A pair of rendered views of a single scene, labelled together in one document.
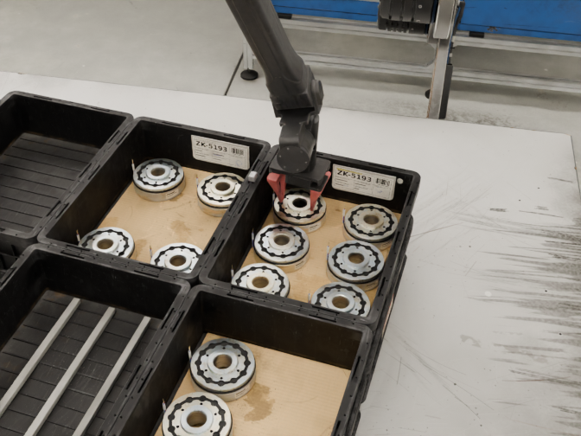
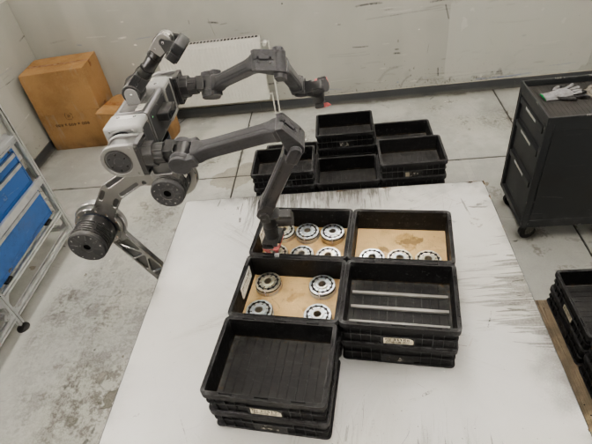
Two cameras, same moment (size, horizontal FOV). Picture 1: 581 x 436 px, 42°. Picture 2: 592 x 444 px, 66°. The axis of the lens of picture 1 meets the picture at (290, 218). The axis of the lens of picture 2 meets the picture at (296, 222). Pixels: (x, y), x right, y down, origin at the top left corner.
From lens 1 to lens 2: 1.75 m
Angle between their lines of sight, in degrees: 64
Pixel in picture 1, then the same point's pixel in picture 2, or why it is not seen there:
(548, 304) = (292, 204)
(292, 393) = (373, 242)
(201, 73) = not seen: outside the picture
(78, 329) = (364, 316)
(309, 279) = (315, 247)
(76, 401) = (401, 303)
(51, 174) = (255, 371)
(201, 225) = (288, 290)
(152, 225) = (292, 309)
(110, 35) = not seen: outside the picture
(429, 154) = (200, 243)
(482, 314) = not seen: hidden behind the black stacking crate
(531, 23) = (18, 248)
